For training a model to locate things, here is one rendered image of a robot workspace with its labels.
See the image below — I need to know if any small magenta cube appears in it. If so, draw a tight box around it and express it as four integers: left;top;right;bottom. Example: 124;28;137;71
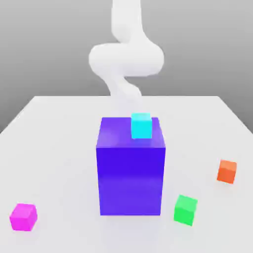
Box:
9;203;38;232

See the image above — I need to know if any large purple box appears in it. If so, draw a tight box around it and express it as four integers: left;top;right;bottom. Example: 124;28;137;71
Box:
96;117;166;216

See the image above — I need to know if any small cyan cube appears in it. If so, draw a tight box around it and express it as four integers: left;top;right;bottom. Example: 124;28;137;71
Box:
130;112;153;139

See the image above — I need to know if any small orange cube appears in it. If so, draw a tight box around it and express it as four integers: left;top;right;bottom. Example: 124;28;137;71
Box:
216;159;238;184

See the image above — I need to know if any small green cube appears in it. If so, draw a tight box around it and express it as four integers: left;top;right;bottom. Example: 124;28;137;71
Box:
173;194;198;227

